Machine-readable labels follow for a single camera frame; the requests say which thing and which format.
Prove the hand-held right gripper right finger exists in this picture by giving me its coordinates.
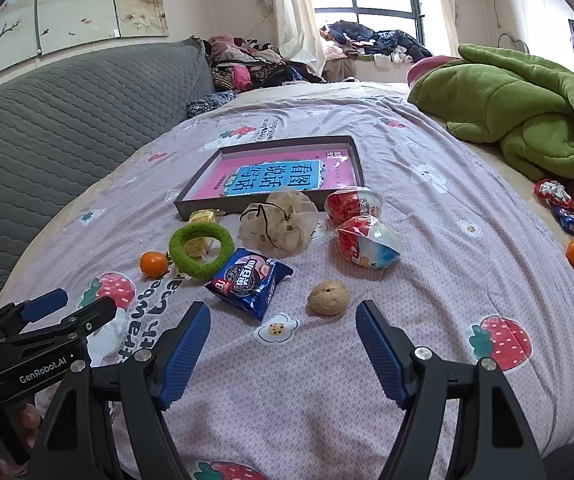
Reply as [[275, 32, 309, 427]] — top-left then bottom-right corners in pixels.
[[355, 300, 548, 480]]

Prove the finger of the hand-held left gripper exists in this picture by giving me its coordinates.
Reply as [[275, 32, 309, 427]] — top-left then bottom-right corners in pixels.
[[0, 288, 69, 341], [0, 297, 118, 361]]

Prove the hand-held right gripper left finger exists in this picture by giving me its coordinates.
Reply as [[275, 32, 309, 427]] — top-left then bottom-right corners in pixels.
[[26, 301, 212, 480]]

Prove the walnut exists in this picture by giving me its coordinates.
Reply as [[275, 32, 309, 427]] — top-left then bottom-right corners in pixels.
[[308, 280, 352, 317]]

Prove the blue cookie packet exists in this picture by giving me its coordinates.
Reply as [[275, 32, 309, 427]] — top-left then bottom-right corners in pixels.
[[204, 248, 294, 322]]

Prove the green fuzzy ring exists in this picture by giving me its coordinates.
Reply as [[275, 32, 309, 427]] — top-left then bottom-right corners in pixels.
[[168, 222, 235, 277]]

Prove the yellow snack packet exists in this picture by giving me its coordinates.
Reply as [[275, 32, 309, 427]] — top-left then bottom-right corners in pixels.
[[187, 208, 224, 260]]

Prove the grey shallow cardboard box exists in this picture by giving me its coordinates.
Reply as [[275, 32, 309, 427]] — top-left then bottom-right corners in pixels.
[[173, 135, 366, 222]]

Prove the cream drawstring pouch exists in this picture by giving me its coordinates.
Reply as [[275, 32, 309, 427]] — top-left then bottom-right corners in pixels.
[[239, 191, 320, 253]]

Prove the person's left hand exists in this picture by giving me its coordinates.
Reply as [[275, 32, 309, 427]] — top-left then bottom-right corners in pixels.
[[0, 404, 42, 467]]

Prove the pink strawberry print bedsheet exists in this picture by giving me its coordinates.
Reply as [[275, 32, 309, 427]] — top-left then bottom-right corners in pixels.
[[0, 82, 574, 480]]

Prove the grey quilted headboard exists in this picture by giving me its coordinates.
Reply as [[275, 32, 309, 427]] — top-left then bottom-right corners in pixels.
[[0, 36, 215, 316]]

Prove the pink and blue book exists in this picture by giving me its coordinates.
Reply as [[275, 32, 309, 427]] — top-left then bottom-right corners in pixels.
[[185, 146, 358, 203]]

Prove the blue candy packet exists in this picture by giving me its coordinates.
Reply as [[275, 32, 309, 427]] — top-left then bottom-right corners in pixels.
[[551, 204, 574, 245]]

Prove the red and white candy packet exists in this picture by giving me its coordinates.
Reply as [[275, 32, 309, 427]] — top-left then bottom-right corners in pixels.
[[534, 178, 573, 209]]

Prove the dark patterned cloth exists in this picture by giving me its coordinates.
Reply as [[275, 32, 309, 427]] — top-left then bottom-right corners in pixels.
[[185, 91, 236, 120]]

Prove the green fleece blanket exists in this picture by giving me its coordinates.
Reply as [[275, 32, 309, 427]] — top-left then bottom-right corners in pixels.
[[407, 43, 574, 183]]

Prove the beige window bench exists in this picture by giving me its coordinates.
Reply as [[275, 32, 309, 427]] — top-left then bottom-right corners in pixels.
[[324, 57, 413, 83]]

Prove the pink fleece blanket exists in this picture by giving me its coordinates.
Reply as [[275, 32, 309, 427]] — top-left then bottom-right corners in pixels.
[[407, 56, 463, 86]]

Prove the pile of mixed clothes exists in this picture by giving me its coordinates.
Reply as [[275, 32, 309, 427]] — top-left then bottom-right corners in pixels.
[[208, 35, 325, 93]]

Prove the pile of dark clothes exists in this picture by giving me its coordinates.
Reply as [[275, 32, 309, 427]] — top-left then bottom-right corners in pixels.
[[319, 20, 433, 66]]

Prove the cream curtain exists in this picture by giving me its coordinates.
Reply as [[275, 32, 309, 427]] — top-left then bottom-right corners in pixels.
[[419, 0, 460, 58], [268, 0, 327, 77]]

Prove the floral wall painting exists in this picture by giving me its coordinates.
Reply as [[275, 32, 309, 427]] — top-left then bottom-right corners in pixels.
[[0, 0, 170, 91]]

